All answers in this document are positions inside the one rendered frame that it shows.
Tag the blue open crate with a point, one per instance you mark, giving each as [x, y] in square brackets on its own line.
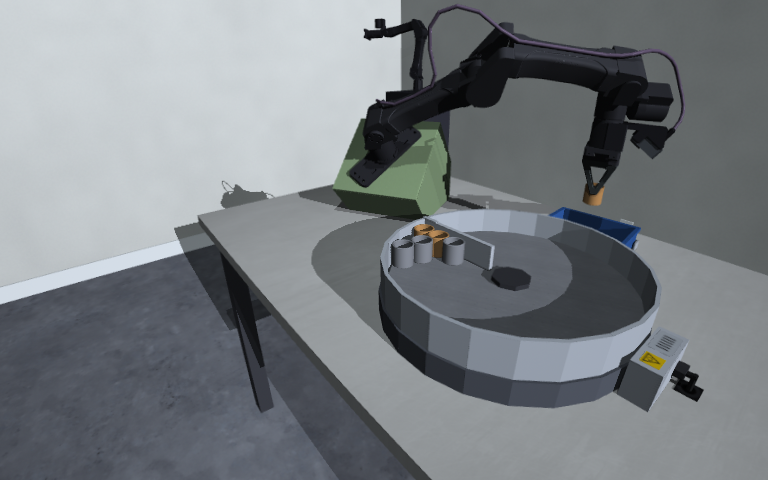
[618, 230]

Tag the bronze bushing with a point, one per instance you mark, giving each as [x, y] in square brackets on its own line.
[591, 199]
[439, 236]
[423, 227]

